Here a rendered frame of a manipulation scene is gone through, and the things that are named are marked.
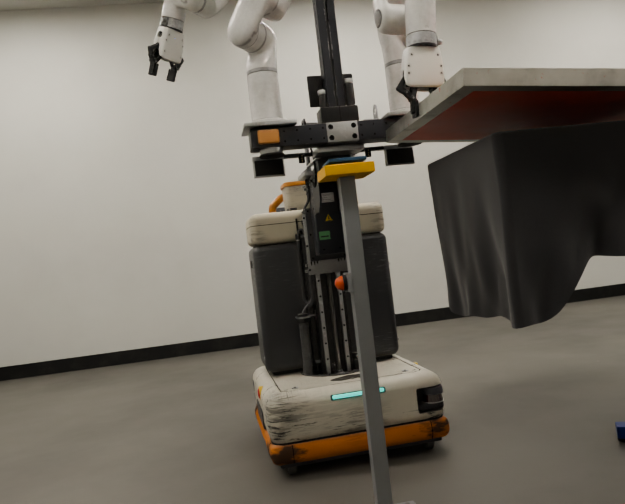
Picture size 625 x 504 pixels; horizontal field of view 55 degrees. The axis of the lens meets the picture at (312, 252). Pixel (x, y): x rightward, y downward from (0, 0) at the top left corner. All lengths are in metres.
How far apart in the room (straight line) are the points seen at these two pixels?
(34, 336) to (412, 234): 3.31
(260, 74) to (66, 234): 3.73
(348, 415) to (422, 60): 1.17
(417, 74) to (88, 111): 4.21
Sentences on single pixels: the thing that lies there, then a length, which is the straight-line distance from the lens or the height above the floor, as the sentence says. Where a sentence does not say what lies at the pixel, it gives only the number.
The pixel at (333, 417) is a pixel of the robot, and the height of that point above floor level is 0.18.
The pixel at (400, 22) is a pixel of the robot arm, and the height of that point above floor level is 1.29.
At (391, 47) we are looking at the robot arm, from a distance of 2.00.
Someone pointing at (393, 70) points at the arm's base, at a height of 1.27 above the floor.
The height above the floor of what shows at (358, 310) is 0.58.
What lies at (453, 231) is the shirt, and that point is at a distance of 1.64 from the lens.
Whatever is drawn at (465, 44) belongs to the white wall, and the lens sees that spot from 6.02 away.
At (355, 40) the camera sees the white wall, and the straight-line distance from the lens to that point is 5.72.
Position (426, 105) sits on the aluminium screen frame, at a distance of 1.50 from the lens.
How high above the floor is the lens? 0.74
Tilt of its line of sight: level
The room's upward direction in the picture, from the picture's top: 7 degrees counter-clockwise
